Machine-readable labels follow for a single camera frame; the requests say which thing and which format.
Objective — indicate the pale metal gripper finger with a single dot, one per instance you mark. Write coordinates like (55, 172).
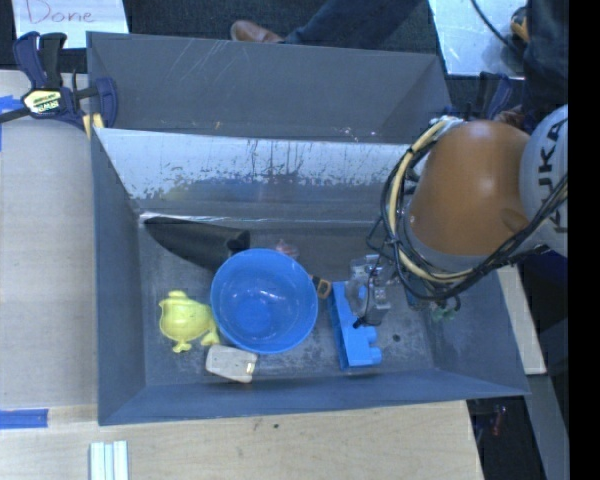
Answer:
(378, 305)
(355, 295)

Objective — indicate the blue toy building brick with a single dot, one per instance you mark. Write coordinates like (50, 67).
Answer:
(357, 343)

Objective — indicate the small pink clear object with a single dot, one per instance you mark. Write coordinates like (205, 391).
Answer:
(287, 249)

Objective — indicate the blue plastic bowl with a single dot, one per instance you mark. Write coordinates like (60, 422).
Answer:
(262, 303)

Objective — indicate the beige sponge block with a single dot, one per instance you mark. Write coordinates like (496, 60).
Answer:
(230, 363)

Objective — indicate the black wedge-shaped object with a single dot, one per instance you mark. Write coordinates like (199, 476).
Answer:
(195, 243)

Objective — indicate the yellow toy frog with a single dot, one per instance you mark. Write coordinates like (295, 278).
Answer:
(185, 320)

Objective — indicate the grey metal bin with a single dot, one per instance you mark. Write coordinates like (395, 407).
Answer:
(260, 93)

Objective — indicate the person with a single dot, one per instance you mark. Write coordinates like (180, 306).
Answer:
(360, 3)

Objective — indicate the pale wood board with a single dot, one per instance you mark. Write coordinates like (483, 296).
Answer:
(45, 268)

